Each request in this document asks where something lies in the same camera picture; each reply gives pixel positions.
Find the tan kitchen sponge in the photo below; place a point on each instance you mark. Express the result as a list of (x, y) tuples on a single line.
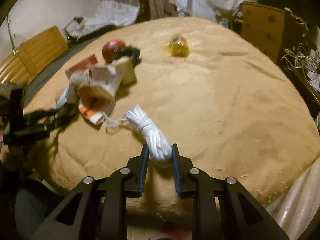
[(126, 65)]

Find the left plastic covered pile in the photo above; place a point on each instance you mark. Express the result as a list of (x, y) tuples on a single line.
[(108, 13)]

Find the yellow crumpled wrapper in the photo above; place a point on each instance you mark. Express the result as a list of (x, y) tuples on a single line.
[(177, 46)]

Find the red carton box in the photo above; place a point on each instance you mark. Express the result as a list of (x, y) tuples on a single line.
[(82, 65)]

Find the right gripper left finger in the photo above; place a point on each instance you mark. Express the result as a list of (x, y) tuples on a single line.
[(96, 208)]

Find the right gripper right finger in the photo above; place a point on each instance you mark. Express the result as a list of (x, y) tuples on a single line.
[(222, 209)]

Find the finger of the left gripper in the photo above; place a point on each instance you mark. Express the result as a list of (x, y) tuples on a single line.
[(44, 127), (65, 110)]

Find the white knotted plastic bag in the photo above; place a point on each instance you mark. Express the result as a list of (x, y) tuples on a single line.
[(159, 146)]

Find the red round ball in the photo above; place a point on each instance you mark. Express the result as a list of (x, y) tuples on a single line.
[(111, 49)]

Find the tan bed blanket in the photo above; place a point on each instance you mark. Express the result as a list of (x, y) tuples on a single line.
[(227, 106)]

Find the wooden chest of drawers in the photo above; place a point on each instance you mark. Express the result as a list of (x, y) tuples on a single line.
[(263, 27)]

